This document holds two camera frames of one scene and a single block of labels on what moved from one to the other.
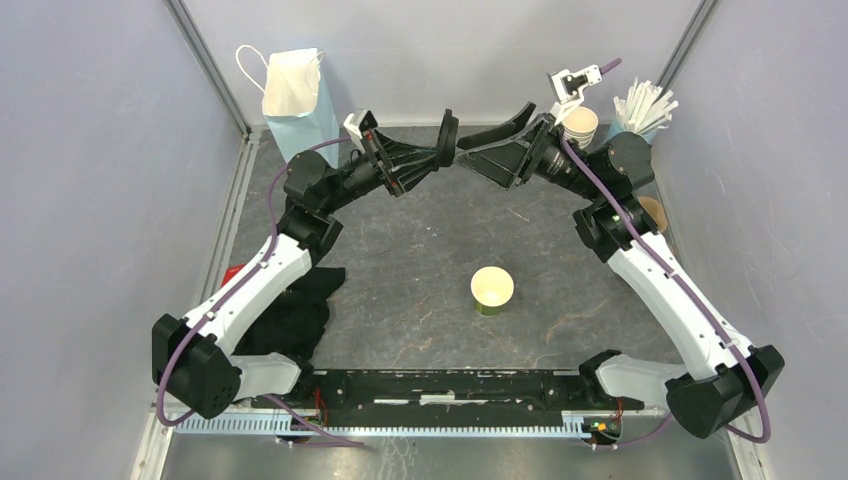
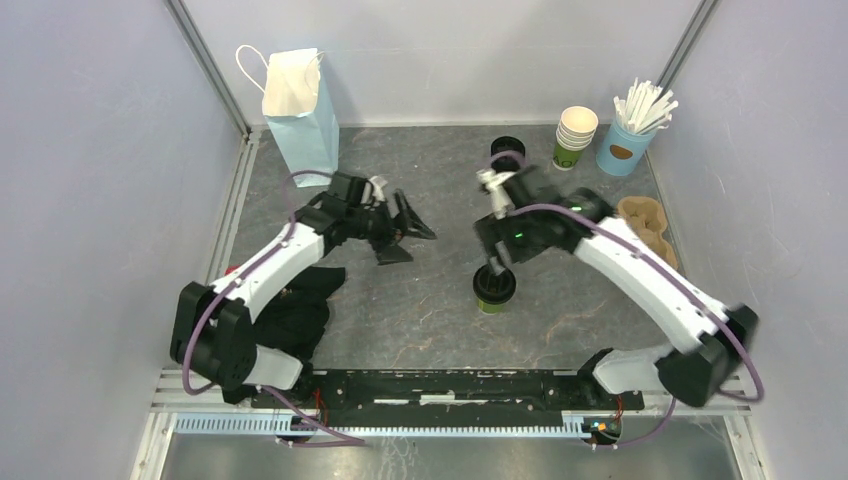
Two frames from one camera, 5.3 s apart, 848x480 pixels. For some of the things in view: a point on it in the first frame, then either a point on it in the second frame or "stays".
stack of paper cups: (581, 125) stays
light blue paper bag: (296, 104) stays
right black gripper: (514, 158) to (491, 231)
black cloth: (295, 322) stays
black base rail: (448, 398) stays
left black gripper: (396, 159) to (406, 221)
